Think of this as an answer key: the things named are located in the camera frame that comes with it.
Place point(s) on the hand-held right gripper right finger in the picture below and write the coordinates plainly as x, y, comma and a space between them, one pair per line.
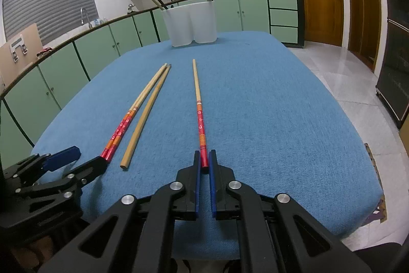
213, 196

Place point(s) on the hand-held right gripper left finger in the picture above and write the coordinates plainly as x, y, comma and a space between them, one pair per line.
197, 196

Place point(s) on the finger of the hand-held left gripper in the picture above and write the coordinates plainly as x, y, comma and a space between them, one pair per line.
62, 158
92, 167

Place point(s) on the white plastic utensil holder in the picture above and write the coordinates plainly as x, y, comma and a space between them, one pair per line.
204, 26

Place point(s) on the table with blue cloth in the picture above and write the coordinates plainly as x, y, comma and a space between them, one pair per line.
271, 119

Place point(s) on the red cloth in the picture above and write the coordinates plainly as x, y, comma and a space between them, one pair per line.
44, 51

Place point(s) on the long green base cabinet run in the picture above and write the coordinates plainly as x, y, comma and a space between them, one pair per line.
96, 49

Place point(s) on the dark brown countertop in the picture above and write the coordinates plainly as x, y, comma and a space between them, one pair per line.
105, 24

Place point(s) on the clear plastic bottle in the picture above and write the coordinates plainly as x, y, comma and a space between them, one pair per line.
100, 21

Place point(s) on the metal faucet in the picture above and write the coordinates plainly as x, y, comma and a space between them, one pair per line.
82, 12

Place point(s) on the brown patterned mat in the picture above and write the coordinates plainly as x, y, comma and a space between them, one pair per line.
378, 196

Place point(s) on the person's leg in black trousers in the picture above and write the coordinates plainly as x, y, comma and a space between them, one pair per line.
377, 260

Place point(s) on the short green base cabinet run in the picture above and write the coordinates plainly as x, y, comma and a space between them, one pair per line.
246, 10

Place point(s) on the green drawer unit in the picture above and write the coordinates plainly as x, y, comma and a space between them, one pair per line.
284, 17

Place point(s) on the black glass-front cabinet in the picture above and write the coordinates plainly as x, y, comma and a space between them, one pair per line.
396, 52

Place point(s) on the wooden door frame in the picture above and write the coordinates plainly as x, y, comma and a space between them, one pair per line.
358, 4

